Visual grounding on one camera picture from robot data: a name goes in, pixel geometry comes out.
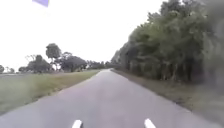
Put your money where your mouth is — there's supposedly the grey asphalt road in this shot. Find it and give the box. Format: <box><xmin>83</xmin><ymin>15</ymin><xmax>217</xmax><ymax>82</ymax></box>
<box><xmin>0</xmin><ymin>68</ymin><xmax>224</xmax><ymax>128</ymax></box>

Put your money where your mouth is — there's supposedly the distant group of trees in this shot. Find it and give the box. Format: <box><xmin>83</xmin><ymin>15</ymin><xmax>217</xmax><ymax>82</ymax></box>
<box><xmin>17</xmin><ymin>42</ymin><xmax>113</xmax><ymax>74</ymax></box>

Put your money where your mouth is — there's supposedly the row of trees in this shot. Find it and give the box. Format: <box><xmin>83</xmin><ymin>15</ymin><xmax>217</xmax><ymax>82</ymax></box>
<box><xmin>110</xmin><ymin>0</ymin><xmax>224</xmax><ymax>84</ymax></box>

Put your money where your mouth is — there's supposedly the robot's own part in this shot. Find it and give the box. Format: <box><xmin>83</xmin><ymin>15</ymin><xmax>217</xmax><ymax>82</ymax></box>
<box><xmin>143</xmin><ymin>118</ymin><xmax>157</xmax><ymax>128</ymax></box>
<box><xmin>71</xmin><ymin>119</ymin><xmax>84</xmax><ymax>128</ymax></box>

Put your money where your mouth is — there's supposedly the grass and leaf verge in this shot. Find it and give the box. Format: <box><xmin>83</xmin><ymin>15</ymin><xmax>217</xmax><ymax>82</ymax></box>
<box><xmin>111</xmin><ymin>68</ymin><xmax>224</xmax><ymax>126</ymax></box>

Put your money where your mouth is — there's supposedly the grass field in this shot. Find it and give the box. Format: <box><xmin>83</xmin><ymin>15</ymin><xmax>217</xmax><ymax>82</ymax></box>
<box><xmin>0</xmin><ymin>69</ymin><xmax>102</xmax><ymax>116</ymax></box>

